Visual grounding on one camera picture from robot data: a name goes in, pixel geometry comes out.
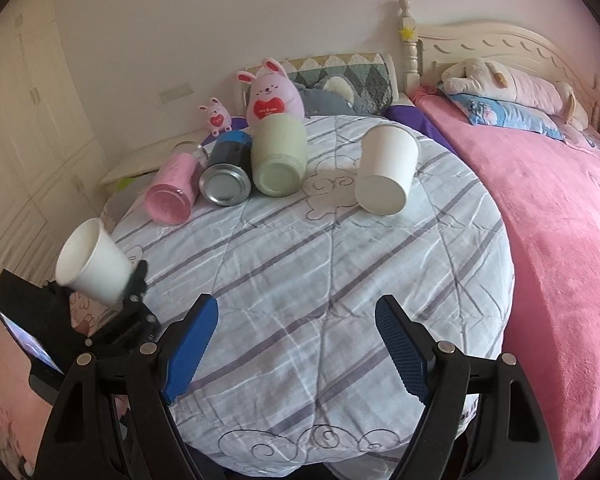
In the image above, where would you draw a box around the large white paper cup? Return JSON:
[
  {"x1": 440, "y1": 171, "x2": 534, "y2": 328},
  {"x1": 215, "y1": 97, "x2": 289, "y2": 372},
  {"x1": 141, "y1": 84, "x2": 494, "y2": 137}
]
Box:
[{"x1": 55, "y1": 218, "x2": 133, "y2": 308}]

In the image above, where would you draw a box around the small white paper cup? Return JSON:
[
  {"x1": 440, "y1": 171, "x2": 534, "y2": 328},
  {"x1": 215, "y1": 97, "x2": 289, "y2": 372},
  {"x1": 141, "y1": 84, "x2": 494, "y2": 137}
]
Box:
[{"x1": 354, "y1": 125, "x2": 419, "y2": 216}]

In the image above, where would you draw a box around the pale green cup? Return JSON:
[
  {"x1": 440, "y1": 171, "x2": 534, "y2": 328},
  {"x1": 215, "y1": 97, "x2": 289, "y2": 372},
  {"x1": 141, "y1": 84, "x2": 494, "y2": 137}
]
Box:
[{"x1": 251, "y1": 113, "x2": 309, "y2": 197}]

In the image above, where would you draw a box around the grey flower pillow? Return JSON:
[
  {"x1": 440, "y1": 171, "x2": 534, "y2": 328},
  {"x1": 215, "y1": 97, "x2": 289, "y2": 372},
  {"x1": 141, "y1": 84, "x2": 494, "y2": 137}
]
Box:
[{"x1": 99, "y1": 177, "x2": 145, "y2": 232}]

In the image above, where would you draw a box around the pink glass bottle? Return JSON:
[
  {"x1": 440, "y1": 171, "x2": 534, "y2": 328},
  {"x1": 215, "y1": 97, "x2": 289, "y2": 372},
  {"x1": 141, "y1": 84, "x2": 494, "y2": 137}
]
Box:
[{"x1": 144, "y1": 141, "x2": 208, "y2": 226}]

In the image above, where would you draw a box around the phone on left gripper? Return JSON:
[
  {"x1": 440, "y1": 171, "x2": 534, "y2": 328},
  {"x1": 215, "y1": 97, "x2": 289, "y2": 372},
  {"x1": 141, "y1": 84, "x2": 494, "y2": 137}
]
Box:
[{"x1": 0, "y1": 270, "x2": 84, "y2": 374}]

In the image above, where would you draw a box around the striped white quilt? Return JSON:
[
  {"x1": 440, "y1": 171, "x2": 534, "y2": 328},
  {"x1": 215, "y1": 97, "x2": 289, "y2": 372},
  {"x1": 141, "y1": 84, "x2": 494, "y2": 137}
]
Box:
[{"x1": 112, "y1": 116, "x2": 514, "y2": 479}]

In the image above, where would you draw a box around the black blue metal can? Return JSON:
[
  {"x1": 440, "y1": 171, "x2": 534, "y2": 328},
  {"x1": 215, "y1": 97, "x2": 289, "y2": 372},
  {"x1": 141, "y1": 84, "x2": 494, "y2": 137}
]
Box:
[{"x1": 199, "y1": 130, "x2": 252, "y2": 207}]

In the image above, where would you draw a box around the white wardrobe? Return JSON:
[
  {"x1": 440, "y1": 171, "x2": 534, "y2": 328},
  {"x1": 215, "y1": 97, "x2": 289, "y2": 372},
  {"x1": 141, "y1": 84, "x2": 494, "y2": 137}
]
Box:
[{"x1": 0, "y1": 0, "x2": 108, "y2": 284}]

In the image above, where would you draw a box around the small pink rabbit plush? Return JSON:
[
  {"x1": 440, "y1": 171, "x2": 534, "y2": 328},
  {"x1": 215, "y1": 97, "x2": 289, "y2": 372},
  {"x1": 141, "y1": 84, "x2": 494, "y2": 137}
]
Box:
[{"x1": 198, "y1": 98, "x2": 232, "y2": 136}]

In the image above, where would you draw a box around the pink fleece blanket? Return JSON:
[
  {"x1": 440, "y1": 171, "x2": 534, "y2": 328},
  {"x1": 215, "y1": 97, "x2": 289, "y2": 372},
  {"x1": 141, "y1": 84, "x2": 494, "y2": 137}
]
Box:
[{"x1": 411, "y1": 88, "x2": 600, "y2": 479}]

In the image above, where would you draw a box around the purple blanket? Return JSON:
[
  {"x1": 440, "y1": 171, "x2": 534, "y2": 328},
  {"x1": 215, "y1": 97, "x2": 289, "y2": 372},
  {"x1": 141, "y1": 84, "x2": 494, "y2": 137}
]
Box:
[{"x1": 386, "y1": 104, "x2": 456, "y2": 155}]

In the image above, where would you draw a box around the large pink rabbit plush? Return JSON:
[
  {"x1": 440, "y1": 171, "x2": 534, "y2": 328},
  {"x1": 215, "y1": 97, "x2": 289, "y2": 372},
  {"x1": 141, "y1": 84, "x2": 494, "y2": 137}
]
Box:
[{"x1": 236, "y1": 58, "x2": 306, "y2": 127}]

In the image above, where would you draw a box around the blue cartoon pillow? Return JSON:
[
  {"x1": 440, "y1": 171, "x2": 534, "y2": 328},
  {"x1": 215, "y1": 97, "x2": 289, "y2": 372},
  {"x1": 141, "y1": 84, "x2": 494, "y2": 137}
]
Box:
[{"x1": 445, "y1": 93, "x2": 565, "y2": 141}]

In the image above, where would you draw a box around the grey plush toy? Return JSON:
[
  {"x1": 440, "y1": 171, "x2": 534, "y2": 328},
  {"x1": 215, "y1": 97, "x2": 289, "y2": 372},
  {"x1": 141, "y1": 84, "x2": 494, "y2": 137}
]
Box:
[{"x1": 294, "y1": 75, "x2": 358, "y2": 117}]

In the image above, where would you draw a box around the patchwork triangle cushion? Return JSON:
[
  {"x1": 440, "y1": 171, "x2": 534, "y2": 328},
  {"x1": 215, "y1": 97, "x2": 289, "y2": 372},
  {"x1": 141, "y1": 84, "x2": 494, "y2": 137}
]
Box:
[{"x1": 280, "y1": 52, "x2": 400, "y2": 115}]

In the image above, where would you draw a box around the white long plush dog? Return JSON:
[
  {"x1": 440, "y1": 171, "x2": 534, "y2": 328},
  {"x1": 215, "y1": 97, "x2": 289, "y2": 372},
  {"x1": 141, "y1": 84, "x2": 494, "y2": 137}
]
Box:
[{"x1": 440, "y1": 58, "x2": 590, "y2": 131}]

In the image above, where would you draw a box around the cream wooden headboard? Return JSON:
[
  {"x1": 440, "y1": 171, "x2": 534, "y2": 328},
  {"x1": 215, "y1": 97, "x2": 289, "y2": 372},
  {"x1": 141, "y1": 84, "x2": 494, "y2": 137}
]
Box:
[{"x1": 399, "y1": 0, "x2": 600, "y2": 133}]

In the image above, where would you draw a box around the wall socket plate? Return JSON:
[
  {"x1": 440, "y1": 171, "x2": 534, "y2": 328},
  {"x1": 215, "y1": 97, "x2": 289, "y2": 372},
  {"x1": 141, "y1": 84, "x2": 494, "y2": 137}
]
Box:
[{"x1": 158, "y1": 84, "x2": 194, "y2": 105}]

